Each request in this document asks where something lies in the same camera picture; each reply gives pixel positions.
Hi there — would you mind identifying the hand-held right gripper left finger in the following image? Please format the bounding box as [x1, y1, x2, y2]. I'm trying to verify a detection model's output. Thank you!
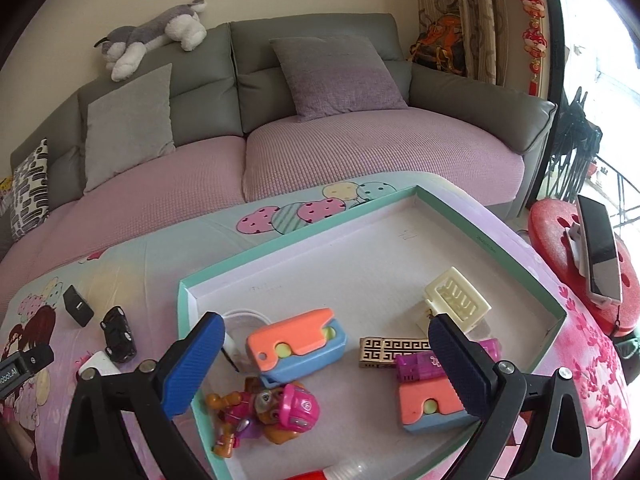
[60, 311, 227, 480]

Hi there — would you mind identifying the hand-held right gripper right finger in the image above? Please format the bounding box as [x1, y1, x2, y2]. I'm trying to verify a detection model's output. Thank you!
[428, 312, 601, 480]

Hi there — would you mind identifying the purple translucent lighter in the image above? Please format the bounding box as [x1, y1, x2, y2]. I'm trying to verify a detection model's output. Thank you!
[395, 338, 502, 383]

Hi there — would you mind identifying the orange blue plastic toy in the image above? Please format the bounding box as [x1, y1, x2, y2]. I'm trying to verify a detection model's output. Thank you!
[246, 308, 347, 386]
[397, 375, 481, 433]

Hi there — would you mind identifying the gold patterned lighter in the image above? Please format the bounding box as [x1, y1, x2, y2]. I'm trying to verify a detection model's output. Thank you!
[359, 336, 433, 372]

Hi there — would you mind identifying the black toy car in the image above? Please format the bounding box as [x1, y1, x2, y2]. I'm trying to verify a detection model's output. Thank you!
[100, 306, 138, 363]

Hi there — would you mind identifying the white charger plug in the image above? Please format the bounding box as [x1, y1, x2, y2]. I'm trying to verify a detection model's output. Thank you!
[77, 351, 121, 376]

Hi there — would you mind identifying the black charger cube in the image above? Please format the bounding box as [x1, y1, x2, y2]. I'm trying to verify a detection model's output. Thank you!
[63, 285, 95, 327]

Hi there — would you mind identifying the pink pup toy figure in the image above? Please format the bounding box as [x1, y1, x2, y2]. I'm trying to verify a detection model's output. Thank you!
[206, 380, 319, 459]

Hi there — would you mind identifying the white tray with teal rim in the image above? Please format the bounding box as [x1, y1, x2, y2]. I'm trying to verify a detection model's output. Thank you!
[177, 185, 567, 480]

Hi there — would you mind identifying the red glue bottle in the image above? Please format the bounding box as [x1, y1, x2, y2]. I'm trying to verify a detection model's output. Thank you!
[287, 462, 396, 480]

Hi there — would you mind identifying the cream plastic basket toy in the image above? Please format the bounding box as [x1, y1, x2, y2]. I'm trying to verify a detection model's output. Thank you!
[417, 266, 492, 334]

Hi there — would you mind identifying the white smartwatch with black face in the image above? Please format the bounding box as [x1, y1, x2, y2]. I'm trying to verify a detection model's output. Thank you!
[220, 310, 273, 373]

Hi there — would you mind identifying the red plastic stool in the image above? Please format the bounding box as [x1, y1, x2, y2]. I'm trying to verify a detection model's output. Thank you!
[528, 199, 640, 337]

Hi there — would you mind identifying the white phone stand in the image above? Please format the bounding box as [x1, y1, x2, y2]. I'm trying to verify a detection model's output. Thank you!
[565, 222, 621, 307]

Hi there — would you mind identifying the dark green seat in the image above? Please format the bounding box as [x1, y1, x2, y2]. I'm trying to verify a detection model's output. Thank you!
[612, 335, 640, 377]

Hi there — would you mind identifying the black white patterned cushion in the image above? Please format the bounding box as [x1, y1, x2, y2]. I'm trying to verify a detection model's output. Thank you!
[11, 138, 51, 242]

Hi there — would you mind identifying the smartphone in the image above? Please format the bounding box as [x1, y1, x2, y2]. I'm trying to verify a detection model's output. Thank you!
[576, 195, 623, 301]

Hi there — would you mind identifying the pink sofa seat cover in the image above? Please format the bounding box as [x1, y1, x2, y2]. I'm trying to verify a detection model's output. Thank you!
[0, 107, 526, 266]

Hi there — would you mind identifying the black drying rack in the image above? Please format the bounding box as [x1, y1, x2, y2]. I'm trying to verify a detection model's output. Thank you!
[547, 87, 607, 206]

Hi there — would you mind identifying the plain grey cushion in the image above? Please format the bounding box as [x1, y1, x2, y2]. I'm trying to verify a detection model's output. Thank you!
[82, 63, 177, 194]

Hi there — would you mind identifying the grey sofa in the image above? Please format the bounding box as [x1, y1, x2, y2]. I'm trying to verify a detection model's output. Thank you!
[10, 13, 558, 221]

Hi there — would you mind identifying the grey purple cushion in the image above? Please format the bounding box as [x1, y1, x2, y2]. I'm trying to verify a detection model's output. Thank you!
[269, 36, 410, 122]

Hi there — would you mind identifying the orange black backpack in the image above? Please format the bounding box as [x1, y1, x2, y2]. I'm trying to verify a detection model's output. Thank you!
[410, 14, 468, 78]

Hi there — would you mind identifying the grey white plush dog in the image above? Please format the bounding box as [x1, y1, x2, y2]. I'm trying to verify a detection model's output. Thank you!
[94, 0, 208, 82]

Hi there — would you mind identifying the red hanging knot ornament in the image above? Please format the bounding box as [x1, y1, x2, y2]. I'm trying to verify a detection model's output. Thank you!
[505, 0, 551, 97]

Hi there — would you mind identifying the beige patterned curtain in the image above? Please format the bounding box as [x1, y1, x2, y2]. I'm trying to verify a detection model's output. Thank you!
[414, 0, 511, 86]

